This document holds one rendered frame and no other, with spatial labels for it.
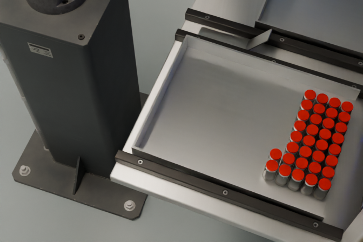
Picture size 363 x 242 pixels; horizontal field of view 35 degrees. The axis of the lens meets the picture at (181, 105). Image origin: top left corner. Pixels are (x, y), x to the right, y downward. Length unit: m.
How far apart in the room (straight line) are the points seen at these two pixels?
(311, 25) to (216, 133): 0.32
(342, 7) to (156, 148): 0.50
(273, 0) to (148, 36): 1.10
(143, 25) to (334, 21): 1.20
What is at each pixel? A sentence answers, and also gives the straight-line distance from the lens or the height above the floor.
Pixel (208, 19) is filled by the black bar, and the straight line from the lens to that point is 1.16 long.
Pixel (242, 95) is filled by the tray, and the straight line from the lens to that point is 1.08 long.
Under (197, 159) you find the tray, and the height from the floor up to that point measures 0.88.
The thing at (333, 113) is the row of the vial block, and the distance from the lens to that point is 1.04.
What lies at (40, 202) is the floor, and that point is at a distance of 1.98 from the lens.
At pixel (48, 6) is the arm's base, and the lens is 1.32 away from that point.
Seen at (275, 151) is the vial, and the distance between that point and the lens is 0.98.
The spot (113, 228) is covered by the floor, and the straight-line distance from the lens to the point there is 1.91.
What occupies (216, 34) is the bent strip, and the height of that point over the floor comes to 0.88.
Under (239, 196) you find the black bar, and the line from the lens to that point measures 0.97.
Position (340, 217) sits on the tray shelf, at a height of 0.88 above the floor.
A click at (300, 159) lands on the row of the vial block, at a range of 0.98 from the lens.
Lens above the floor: 1.80
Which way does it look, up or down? 60 degrees down
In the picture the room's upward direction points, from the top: straight up
